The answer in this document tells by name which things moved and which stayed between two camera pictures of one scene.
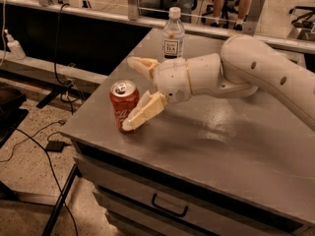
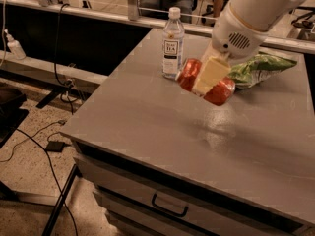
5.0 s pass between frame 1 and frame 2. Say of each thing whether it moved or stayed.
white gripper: moved
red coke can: moved
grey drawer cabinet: stayed
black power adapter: stayed
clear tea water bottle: stayed
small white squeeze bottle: stayed
